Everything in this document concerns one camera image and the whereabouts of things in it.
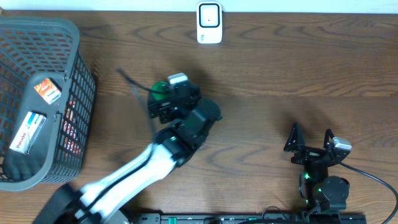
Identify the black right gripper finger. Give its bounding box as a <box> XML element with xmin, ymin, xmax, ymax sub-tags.
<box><xmin>284</xmin><ymin>123</ymin><xmax>305</xmax><ymax>152</ymax></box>
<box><xmin>323</xmin><ymin>129</ymin><xmax>335</xmax><ymax>149</ymax></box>

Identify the green lid jar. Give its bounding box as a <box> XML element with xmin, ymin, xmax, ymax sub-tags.
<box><xmin>151</xmin><ymin>81</ymin><xmax>170</xmax><ymax>100</ymax></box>

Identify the orange small carton box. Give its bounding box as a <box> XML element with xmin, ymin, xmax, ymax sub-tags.
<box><xmin>34</xmin><ymin>78</ymin><xmax>62</xmax><ymax>105</ymax></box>

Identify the white Panadol medicine box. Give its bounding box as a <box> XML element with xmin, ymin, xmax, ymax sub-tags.
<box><xmin>9</xmin><ymin>112</ymin><xmax>47</xmax><ymax>155</ymax></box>

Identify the red chocolate bar wrapper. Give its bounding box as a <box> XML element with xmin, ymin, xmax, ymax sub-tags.
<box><xmin>62</xmin><ymin>100</ymin><xmax>83</xmax><ymax>156</ymax></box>

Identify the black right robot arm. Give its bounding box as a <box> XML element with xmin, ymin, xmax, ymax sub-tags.
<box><xmin>284</xmin><ymin>123</ymin><xmax>352</xmax><ymax>213</ymax></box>

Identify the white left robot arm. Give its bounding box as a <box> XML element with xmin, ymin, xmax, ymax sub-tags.
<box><xmin>34</xmin><ymin>99</ymin><xmax>221</xmax><ymax>223</ymax></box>

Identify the dark grey plastic basket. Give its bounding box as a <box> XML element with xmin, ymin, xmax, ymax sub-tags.
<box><xmin>1</xmin><ymin>16</ymin><xmax>96</xmax><ymax>192</ymax></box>

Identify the black right camera cable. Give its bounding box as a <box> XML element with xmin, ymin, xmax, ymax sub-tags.
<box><xmin>334</xmin><ymin>155</ymin><xmax>398</xmax><ymax>224</ymax></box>

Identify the black camera cable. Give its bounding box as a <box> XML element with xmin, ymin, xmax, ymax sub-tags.
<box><xmin>334</xmin><ymin>155</ymin><xmax>398</xmax><ymax>224</ymax></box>
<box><xmin>116</xmin><ymin>68</ymin><xmax>169</xmax><ymax>95</ymax></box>

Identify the black left camera cable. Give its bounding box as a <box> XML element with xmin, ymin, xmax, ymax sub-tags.
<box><xmin>116</xmin><ymin>68</ymin><xmax>169</xmax><ymax>95</ymax></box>

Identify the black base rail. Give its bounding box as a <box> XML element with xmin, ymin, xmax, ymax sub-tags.
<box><xmin>130</xmin><ymin>212</ymin><xmax>367</xmax><ymax>224</ymax></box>

